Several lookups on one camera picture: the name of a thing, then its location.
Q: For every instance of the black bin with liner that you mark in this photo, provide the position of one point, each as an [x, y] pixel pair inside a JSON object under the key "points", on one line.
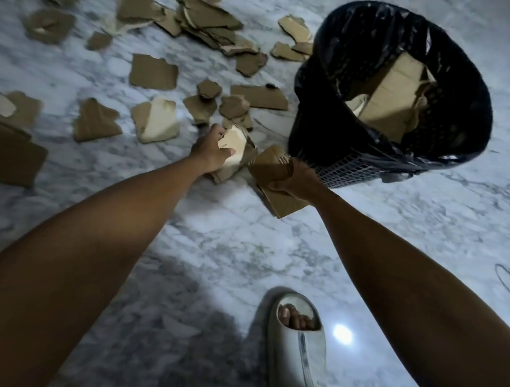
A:
{"points": [[342, 171]]}

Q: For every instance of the person's right white sandal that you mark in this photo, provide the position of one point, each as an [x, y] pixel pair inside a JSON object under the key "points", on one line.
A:
{"points": [[297, 355]]}

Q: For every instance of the person's right hand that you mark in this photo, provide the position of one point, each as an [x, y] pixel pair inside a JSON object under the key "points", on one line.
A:
{"points": [[304, 181]]}

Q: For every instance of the brown paper pieces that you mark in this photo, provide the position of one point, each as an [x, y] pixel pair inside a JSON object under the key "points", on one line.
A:
{"points": [[153, 73]]}

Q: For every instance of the person's right forearm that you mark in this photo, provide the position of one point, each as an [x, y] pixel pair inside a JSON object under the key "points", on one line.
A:
{"points": [[418, 287]]}

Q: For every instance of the person's left hand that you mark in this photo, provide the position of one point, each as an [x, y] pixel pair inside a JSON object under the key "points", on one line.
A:
{"points": [[209, 153]]}

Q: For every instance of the person's left forearm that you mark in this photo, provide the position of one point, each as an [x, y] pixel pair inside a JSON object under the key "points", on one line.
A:
{"points": [[71, 271]]}

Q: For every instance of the torn brown paper handful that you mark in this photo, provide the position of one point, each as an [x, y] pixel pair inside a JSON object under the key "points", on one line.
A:
{"points": [[392, 99], [356, 104], [237, 139], [269, 165]]}

